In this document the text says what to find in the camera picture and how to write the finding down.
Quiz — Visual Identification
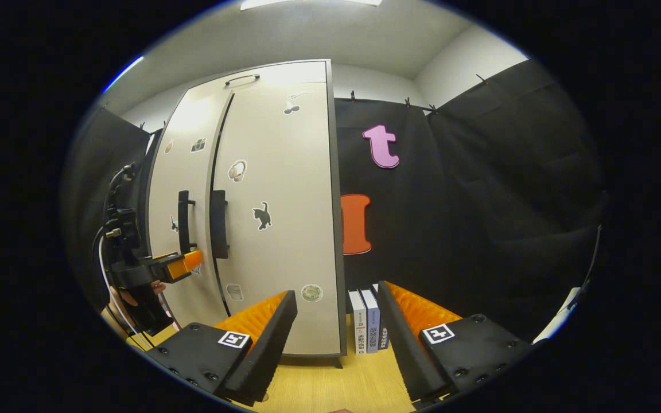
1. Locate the white cable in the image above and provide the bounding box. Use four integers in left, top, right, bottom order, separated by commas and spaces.
97, 227, 142, 345

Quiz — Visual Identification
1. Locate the slim black door handle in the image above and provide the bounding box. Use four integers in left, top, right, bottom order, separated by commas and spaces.
177, 190, 196, 255

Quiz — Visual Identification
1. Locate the black backdrop cloth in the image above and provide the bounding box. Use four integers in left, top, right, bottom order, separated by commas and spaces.
64, 57, 609, 345

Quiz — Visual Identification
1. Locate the white cabinet door phone sticker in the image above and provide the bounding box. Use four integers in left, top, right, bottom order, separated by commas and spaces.
147, 92, 234, 328

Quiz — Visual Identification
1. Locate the black cable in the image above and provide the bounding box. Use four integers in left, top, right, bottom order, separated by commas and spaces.
104, 162, 139, 210

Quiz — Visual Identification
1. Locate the wide black door handle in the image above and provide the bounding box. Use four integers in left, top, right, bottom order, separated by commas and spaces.
210, 190, 231, 260

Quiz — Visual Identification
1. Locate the white book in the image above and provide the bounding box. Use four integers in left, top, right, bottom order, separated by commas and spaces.
348, 290, 367, 355

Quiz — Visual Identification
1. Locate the wide ceiling light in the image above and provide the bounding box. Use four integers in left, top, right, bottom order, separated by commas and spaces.
240, 0, 383, 11

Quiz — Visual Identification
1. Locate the long ceiling light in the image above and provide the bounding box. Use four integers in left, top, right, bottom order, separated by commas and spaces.
101, 54, 145, 95

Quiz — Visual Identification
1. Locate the white cabinet door cat sticker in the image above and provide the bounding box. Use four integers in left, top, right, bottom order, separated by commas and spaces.
210, 82, 343, 356

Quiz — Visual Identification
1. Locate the grey-blue book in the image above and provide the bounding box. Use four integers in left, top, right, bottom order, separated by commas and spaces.
360, 289, 380, 353

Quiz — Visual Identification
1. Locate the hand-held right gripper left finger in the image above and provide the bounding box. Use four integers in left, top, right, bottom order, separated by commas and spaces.
147, 290, 298, 407

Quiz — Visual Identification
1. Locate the white and grey cabinet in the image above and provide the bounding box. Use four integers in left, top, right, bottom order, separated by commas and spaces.
146, 59, 347, 368

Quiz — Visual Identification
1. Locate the small white cabinet flap door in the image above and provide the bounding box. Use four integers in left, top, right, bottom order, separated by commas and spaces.
184, 59, 331, 101

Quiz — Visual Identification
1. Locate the white flat object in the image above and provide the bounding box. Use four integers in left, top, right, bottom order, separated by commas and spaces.
531, 287, 584, 345

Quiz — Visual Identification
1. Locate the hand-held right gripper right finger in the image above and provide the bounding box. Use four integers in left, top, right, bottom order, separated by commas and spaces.
376, 280, 538, 409

